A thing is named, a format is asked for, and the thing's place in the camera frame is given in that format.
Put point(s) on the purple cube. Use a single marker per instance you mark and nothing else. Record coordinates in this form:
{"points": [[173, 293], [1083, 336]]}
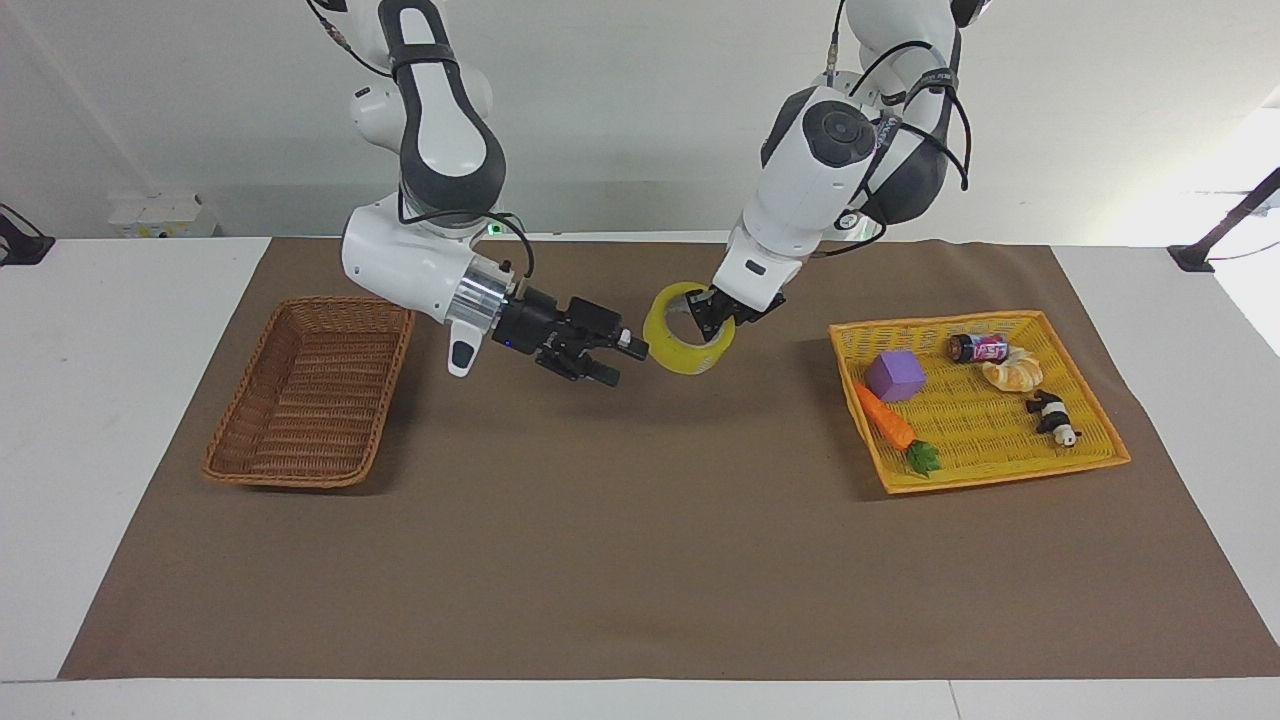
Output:
{"points": [[895, 376]]}

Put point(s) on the brown wicker basket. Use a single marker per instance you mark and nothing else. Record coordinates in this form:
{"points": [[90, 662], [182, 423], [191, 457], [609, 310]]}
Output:
{"points": [[310, 395]]}

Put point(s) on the small dark can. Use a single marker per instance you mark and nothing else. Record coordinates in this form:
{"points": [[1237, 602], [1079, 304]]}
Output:
{"points": [[978, 348]]}

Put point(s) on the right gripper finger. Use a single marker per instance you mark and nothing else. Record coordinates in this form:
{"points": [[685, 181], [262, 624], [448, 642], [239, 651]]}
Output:
{"points": [[618, 344], [590, 370]]}

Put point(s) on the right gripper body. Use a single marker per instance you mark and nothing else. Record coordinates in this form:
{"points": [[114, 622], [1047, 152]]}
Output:
{"points": [[530, 322]]}

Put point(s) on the toy panda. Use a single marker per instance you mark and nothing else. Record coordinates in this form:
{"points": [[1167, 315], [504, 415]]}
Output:
{"points": [[1052, 417]]}

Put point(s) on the yellow woven basket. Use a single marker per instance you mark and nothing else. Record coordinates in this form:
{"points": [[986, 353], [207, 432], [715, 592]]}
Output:
{"points": [[975, 420]]}

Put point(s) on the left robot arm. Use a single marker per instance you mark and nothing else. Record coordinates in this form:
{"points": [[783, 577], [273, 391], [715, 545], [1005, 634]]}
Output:
{"points": [[820, 170]]}

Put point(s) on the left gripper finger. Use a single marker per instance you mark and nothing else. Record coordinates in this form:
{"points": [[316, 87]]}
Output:
{"points": [[709, 318]]}

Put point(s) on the toy bread roll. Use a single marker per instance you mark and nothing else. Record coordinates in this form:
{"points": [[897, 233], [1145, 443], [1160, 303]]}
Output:
{"points": [[1013, 372]]}

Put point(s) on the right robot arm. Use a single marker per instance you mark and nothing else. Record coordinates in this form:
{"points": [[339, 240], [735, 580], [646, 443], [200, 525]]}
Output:
{"points": [[445, 140]]}

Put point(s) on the orange toy carrot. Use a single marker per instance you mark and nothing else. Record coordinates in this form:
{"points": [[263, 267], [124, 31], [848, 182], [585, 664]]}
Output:
{"points": [[888, 422]]}

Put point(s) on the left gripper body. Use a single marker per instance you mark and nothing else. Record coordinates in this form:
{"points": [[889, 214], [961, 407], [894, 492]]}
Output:
{"points": [[762, 308]]}

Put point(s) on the yellow tape roll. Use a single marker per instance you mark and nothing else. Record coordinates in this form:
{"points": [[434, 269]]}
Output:
{"points": [[672, 350]]}

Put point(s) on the black stand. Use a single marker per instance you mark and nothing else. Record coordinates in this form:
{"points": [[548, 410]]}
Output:
{"points": [[1225, 225], [22, 245]]}

